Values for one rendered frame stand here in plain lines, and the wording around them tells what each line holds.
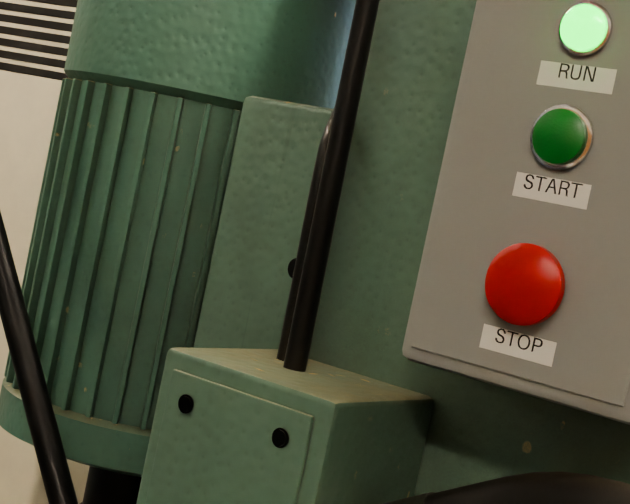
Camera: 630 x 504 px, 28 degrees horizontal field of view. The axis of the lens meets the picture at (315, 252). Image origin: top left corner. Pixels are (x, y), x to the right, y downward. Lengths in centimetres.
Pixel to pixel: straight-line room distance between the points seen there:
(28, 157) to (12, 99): 12
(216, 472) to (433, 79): 20
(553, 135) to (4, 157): 196
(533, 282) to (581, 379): 4
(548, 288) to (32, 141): 193
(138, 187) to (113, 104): 5
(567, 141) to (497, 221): 4
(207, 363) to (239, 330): 14
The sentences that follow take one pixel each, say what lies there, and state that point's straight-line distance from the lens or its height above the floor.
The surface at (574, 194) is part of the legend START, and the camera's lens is 46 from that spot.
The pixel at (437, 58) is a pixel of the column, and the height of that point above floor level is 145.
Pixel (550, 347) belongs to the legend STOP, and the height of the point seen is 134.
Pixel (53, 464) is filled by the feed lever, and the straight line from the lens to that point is 65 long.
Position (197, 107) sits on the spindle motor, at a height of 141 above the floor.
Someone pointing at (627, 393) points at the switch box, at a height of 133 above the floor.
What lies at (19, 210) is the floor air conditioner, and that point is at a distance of 233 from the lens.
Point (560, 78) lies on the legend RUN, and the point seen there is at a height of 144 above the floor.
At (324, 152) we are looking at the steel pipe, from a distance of 56.
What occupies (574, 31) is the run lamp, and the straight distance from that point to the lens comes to 47.
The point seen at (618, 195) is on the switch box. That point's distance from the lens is 46.
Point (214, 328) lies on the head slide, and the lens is 68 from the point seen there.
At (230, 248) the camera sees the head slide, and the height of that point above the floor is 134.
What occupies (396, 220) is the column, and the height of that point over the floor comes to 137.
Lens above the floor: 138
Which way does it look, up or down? 3 degrees down
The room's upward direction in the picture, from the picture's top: 12 degrees clockwise
